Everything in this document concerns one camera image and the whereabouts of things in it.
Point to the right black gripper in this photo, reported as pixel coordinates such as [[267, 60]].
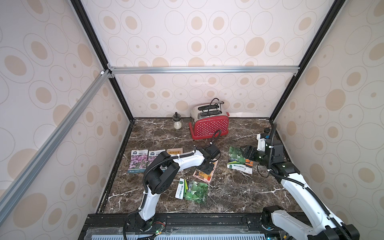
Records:
[[250, 151]]

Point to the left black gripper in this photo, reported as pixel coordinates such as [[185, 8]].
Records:
[[209, 171]]

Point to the white orange-text seed packet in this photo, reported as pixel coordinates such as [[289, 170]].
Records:
[[202, 176]]

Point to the orange flower seed packet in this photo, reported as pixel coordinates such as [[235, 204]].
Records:
[[249, 163]]

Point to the white green-text seed packet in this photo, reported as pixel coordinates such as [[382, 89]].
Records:
[[237, 160]]

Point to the orange marigold seed packet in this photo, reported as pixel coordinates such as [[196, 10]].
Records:
[[175, 151]]

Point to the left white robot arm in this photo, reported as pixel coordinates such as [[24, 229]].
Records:
[[159, 175]]

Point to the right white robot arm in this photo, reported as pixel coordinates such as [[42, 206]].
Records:
[[324, 225]]

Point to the green pea seed packet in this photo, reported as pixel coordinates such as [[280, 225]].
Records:
[[192, 191]]

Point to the small dark spice bottle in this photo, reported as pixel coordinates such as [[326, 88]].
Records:
[[267, 131]]

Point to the red polka dot toaster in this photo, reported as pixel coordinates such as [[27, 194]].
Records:
[[208, 119]]

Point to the glass jar with white granules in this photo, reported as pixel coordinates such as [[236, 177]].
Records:
[[177, 119]]

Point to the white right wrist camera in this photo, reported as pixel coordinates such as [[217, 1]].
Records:
[[261, 143]]

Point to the silver aluminium cross rail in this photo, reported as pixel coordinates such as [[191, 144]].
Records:
[[202, 70]]

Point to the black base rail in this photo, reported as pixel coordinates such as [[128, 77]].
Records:
[[232, 226]]

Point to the black right corner post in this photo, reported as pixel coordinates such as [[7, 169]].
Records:
[[313, 47]]

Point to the black corner frame post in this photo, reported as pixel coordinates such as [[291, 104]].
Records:
[[91, 34]]

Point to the silver aluminium side rail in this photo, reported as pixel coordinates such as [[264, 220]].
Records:
[[25, 178]]

